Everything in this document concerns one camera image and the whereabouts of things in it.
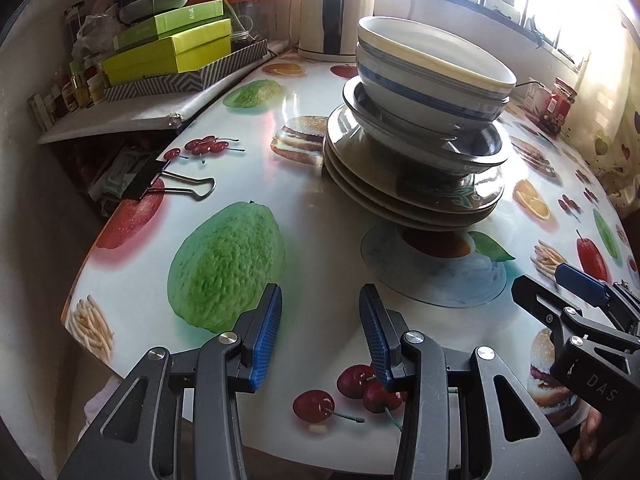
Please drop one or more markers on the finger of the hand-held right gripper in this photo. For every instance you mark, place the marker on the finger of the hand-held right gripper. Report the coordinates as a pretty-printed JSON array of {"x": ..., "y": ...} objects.
[
  {"x": 580, "y": 280},
  {"x": 535, "y": 297}
]

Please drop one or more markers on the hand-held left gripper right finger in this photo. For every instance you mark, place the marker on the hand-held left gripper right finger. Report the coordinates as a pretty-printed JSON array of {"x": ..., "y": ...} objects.
[{"x": 375, "y": 335}]

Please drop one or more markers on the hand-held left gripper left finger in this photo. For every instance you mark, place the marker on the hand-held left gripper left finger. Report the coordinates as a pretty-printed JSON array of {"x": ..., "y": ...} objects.
[{"x": 265, "y": 335}]

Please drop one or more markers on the cream plate with brown patch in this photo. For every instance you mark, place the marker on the cream plate with brown patch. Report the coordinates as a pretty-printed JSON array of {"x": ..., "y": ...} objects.
[
  {"x": 440, "y": 195},
  {"x": 425, "y": 216},
  {"x": 425, "y": 226}
]

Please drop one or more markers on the stainless steel bowl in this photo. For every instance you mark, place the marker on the stainless steel bowl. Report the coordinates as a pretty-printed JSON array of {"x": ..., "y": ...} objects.
[{"x": 425, "y": 147}]

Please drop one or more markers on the large white blue-banded bowl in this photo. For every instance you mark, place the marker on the large white blue-banded bowl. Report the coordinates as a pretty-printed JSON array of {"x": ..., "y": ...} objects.
[{"x": 425, "y": 95}]

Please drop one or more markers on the small white blue-banded bowl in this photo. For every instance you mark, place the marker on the small white blue-banded bowl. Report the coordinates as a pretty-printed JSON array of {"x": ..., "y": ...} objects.
[{"x": 425, "y": 35}]

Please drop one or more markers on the person's right hand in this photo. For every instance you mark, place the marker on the person's right hand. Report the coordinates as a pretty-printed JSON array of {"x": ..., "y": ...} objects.
[{"x": 590, "y": 430}]

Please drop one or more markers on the food printed tablecloth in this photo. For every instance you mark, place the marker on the food printed tablecloth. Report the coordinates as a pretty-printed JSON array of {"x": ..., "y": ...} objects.
[{"x": 310, "y": 240}]

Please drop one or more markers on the heart printed curtain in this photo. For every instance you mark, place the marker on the heart printed curtain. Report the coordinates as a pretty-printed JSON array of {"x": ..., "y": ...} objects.
[{"x": 615, "y": 150}]

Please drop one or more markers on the glass jar with red label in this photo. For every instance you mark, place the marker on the glass jar with red label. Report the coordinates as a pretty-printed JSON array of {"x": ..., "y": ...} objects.
[{"x": 557, "y": 107}]

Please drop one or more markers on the small white container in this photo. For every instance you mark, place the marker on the small white container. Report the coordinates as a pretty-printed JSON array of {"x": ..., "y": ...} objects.
[{"x": 534, "y": 97}]

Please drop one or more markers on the large black binder clip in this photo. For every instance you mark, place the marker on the large black binder clip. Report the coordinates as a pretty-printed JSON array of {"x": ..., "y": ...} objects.
[{"x": 142, "y": 177}]

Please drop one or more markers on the green white packet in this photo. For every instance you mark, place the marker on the green white packet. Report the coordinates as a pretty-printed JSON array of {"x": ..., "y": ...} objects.
[{"x": 115, "y": 175}]

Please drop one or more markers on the white shelf board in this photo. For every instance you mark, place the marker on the white shelf board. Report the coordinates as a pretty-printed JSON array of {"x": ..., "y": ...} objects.
[{"x": 110, "y": 122}]

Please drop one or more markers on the grey zigzag patterned tray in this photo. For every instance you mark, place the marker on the grey zigzag patterned tray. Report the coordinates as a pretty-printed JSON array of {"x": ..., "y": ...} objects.
[{"x": 165, "y": 82}]

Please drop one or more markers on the thick lime green box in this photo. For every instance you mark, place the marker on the thick lime green box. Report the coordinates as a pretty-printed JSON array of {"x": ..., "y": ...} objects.
[{"x": 165, "y": 57}]

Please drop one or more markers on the row of small seasoning bottles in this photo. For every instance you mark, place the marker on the row of small seasoning bottles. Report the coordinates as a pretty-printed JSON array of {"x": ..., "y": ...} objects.
[{"x": 75, "y": 87}]

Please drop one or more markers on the clear plastic container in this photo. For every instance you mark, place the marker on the clear plastic container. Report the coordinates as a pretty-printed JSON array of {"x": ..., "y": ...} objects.
[{"x": 255, "y": 20}]

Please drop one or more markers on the white electric kettle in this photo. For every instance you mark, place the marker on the white electric kettle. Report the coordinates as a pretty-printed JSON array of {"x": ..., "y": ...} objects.
[{"x": 312, "y": 20}]

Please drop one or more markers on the thin green box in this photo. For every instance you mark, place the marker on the thin green box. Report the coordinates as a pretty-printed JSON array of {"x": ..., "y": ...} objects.
[{"x": 170, "y": 22}]

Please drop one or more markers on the crumpled plastic bag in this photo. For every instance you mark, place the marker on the crumpled plastic bag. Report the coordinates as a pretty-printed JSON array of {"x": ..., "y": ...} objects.
[{"x": 92, "y": 35}]

